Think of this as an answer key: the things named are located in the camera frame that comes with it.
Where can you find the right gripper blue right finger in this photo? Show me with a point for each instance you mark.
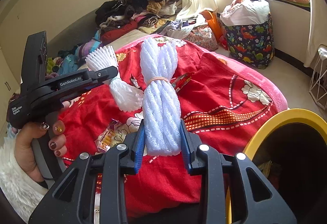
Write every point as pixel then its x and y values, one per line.
pixel 188 149

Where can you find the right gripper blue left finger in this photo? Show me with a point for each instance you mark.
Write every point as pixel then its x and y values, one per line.
pixel 138 148

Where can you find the large white foam net bundle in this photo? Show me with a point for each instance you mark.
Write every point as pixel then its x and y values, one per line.
pixel 160 105

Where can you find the small white foam net bundle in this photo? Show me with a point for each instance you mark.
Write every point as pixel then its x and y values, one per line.
pixel 127 97

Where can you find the white fluffy sleeve forearm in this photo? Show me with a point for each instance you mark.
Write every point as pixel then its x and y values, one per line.
pixel 20 190

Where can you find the yellow rimmed black trash bin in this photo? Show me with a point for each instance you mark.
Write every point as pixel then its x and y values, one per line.
pixel 284 172

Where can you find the left hand painted nails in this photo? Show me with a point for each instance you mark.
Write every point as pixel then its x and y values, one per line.
pixel 23 150

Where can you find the orange yellow snack packet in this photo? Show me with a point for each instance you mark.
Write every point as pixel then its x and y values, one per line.
pixel 109 137

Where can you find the red floral blanket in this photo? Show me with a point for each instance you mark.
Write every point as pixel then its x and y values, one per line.
pixel 224 103

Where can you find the striped purple blue pillow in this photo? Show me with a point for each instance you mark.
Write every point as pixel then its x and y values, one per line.
pixel 84 49

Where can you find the red snack wrapper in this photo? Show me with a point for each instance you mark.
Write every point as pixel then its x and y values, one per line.
pixel 179 82

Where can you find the small dark candy wrapper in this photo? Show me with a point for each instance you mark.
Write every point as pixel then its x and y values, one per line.
pixel 134 82

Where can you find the grey headboard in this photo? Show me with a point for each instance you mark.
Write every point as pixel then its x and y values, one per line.
pixel 79 32

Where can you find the floral pink fabric bag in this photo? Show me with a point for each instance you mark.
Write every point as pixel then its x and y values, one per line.
pixel 203 36

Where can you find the lavender white clothes heap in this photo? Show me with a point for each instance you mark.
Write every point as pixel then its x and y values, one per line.
pixel 181 28

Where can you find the dinosaur print laundry basket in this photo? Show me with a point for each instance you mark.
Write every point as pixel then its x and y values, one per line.
pixel 251 44

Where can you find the orange bag beside bed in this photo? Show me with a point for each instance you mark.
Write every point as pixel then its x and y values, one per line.
pixel 211 19

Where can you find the dark clothes pile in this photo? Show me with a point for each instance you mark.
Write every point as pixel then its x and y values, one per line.
pixel 110 10

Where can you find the white bag in basket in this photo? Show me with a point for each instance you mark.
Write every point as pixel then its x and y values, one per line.
pixel 245 12

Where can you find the right cream curtain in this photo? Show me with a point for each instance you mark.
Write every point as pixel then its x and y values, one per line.
pixel 317 33

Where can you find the white wire side table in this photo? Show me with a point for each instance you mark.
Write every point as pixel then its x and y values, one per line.
pixel 317 87

